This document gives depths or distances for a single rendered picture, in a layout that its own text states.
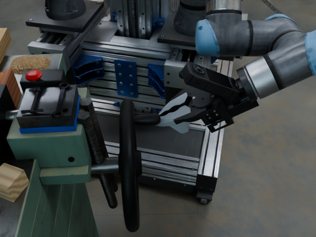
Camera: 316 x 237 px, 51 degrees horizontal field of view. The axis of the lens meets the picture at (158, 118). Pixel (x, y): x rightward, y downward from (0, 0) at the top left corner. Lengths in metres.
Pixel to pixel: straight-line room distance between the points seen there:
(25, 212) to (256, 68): 0.48
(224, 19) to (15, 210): 0.52
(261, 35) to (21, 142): 0.51
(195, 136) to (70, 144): 1.07
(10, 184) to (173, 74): 0.68
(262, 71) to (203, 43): 0.13
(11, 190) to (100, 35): 0.87
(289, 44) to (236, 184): 1.17
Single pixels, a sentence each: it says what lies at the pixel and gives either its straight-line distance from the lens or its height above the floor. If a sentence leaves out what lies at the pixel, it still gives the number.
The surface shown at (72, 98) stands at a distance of 0.63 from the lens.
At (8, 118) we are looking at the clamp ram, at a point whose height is 0.96.
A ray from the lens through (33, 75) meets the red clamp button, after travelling 0.66.
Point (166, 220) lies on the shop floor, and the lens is 1.59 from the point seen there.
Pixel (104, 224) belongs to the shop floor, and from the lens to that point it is 1.60.
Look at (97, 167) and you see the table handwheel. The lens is 0.73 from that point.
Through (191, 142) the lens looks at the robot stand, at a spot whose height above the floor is 0.21.
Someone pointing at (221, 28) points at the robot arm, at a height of 1.06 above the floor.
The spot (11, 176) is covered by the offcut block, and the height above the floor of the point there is 0.94.
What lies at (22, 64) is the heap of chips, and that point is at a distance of 0.91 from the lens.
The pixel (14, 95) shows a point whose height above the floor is 0.93.
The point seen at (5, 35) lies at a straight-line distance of 1.02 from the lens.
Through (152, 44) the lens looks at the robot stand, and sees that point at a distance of 1.28.
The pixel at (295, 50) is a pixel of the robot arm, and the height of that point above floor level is 1.07.
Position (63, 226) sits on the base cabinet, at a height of 0.64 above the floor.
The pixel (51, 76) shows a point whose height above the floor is 1.01.
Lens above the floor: 1.39
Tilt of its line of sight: 44 degrees down
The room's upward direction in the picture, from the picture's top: straight up
